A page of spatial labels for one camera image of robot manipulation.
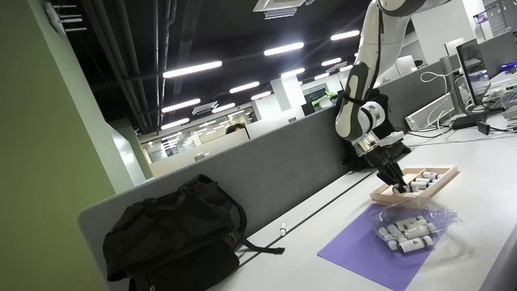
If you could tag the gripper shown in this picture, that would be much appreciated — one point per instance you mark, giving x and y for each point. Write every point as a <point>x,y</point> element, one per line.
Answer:
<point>375,158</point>

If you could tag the small white bottle black cap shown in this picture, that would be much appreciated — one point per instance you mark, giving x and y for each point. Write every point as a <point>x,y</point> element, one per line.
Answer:
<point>412,188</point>
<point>420,185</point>
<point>422,180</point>
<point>431,175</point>

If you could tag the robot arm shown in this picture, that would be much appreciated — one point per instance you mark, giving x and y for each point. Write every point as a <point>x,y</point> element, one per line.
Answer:
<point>363,44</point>

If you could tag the wooden tray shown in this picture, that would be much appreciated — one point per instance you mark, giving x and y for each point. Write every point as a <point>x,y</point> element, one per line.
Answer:
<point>387,197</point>

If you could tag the large white bottle black cap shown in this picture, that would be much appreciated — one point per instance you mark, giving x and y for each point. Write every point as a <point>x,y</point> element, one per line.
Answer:
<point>416,244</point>

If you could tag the heap of small white bottles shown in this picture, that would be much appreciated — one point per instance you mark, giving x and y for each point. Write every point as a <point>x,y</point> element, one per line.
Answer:
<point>410,227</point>

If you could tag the clear plastic container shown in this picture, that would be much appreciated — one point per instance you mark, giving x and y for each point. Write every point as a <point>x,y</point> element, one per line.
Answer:
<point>440,214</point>

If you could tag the black bag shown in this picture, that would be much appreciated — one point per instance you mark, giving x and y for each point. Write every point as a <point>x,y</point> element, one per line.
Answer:
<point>381,105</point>

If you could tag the long white box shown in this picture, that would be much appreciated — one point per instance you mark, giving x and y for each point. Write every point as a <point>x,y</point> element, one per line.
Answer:
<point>428,113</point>

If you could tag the purple mat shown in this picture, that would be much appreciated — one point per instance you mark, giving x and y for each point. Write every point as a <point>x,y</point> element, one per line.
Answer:
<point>355,250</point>

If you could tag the black power brick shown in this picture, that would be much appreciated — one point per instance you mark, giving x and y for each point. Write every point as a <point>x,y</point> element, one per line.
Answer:
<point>466,121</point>

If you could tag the black plug adapter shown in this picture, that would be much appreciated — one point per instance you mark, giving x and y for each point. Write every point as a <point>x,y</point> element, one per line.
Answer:
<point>483,127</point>

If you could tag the grey desk partition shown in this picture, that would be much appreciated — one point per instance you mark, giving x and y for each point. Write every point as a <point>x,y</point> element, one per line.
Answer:
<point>278,161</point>

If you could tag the white marker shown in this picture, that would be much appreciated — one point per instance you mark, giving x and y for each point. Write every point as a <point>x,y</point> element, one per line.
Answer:
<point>283,228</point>

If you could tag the monitor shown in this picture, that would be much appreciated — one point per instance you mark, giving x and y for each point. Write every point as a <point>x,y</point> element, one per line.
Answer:
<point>472,72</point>

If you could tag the person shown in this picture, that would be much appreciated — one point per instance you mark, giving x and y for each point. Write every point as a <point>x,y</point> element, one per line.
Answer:
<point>235,129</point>

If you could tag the ceiling air conditioner unit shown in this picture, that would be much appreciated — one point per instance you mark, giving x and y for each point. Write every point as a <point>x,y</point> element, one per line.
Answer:
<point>278,8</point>

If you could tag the black backpack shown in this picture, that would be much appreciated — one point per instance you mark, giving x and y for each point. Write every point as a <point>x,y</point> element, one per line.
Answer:
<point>173,238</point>

